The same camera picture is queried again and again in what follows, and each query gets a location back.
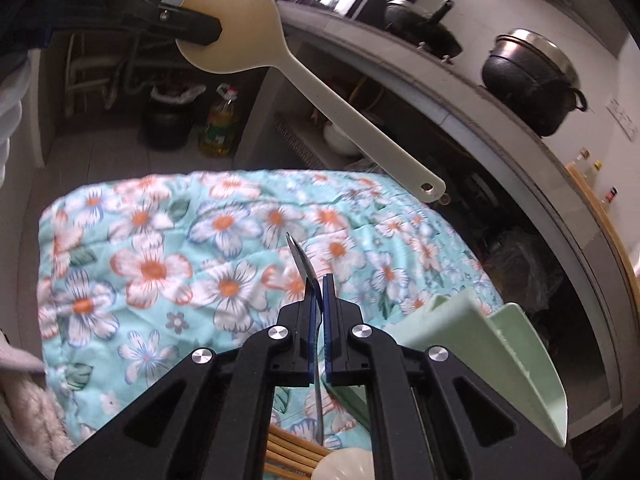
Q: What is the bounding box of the wooden cutting board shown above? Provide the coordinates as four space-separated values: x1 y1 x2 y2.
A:
570 165 640 281

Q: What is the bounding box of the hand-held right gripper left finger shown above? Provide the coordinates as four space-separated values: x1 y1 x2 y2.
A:
54 280 321 480

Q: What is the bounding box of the grey concrete counter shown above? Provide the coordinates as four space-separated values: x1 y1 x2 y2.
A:
275 0 640 411

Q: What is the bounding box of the black wok with lid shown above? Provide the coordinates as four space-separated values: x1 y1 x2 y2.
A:
384 0 463 60

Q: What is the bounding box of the metal frame stool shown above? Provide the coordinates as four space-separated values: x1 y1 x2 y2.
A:
65 30 126 111

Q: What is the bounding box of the person's fluffy clothing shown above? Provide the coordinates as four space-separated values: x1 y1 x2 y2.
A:
0 332 76 468

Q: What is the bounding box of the white soup spoon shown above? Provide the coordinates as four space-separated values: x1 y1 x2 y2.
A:
315 449 374 480

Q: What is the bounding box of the floral turquoise blanket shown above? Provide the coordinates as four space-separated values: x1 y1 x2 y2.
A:
37 170 503 461

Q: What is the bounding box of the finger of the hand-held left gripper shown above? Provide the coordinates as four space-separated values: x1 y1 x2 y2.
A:
132 0 224 47

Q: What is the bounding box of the yellow cooking oil bottle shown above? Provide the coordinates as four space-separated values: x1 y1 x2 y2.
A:
200 85 240 157

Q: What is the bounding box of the thin metal knife blade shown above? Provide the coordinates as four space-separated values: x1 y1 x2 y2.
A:
286 231 326 447

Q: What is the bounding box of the white bowl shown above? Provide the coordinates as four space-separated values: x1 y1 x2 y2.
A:
322 121 363 157

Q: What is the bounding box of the bunch of wooden chopsticks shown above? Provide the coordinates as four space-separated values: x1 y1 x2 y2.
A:
267 427 332 480

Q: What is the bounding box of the white plastic rice paddle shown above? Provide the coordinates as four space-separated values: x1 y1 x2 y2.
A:
175 0 447 204

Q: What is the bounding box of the white wall socket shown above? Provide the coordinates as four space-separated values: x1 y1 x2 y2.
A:
605 100 640 141

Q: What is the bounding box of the dark plastic bag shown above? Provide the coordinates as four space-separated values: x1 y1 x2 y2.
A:
487 230 551 313

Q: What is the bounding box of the black trash bin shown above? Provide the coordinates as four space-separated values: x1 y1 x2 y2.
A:
142 82 207 151

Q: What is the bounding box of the green plastic utensil holder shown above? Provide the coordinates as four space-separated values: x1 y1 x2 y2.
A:
330 292 569 448

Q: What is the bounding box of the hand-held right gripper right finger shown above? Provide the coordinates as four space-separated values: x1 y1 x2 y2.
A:
322 272 583 480

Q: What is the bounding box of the black pot with steel lid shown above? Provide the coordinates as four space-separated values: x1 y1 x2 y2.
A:
481 29 588 137

